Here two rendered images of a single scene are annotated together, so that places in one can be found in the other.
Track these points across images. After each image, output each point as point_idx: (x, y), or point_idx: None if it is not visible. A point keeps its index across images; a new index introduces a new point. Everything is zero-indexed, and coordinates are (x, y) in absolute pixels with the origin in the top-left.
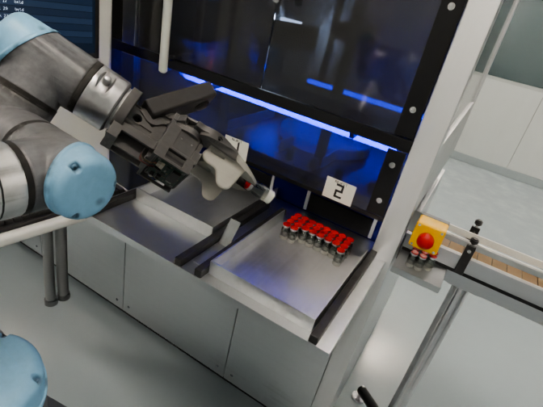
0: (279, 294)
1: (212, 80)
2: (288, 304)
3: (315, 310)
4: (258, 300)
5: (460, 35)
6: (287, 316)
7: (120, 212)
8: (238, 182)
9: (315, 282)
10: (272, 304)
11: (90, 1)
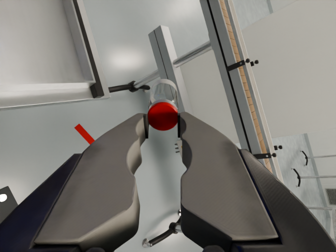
0: (27, 61)
1: None
2: (66, 82)
3: (71, 59)
4: (19, 90)
5: None
6: (62, 87)
7: None
8: (147, 130)
9: (38, 14)
10: (43, 87)
11: None
